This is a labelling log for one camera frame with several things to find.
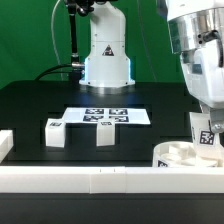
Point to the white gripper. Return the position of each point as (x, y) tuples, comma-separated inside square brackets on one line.
[(205, 81)]

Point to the white round stool seat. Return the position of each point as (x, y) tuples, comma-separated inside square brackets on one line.
[(178, 154)]

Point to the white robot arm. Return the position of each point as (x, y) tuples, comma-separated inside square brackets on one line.
[(196, 30)]

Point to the white tag sheet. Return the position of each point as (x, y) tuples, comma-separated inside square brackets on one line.
[(92, 115)]

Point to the white left fence wall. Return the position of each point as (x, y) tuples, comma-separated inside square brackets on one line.
[(6, 143)]

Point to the white fence wall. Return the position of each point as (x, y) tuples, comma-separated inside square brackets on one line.
[(6, 143), (98, 180)]

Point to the white front fence wall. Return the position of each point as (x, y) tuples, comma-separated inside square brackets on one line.
[(98, 180)]

